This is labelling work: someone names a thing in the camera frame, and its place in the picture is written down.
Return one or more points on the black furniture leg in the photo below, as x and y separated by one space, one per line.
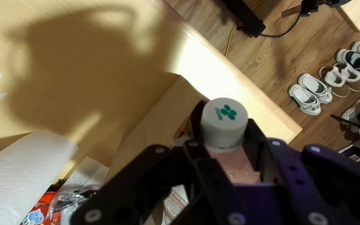
245 17

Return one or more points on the white paper towel roll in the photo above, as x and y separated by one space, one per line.
20 175

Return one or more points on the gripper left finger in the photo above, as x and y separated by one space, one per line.
142 181

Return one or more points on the white paper sheet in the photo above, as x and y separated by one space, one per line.
87 173

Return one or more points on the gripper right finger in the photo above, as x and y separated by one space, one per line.
323 178

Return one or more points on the pair of fur-lined slippers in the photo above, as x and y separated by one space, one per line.
339 78

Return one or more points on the black clamp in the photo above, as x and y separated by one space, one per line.
309 6

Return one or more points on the clear plastic wrapper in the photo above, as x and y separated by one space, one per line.
64 201

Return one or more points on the pink bottle with grey cap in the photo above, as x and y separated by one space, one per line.
223 125

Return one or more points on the orange snack packet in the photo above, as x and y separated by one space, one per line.
37 212

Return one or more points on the pair of black-white sneakers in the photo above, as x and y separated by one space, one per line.
358 57

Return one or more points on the pair of white shoes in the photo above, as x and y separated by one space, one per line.
311 92

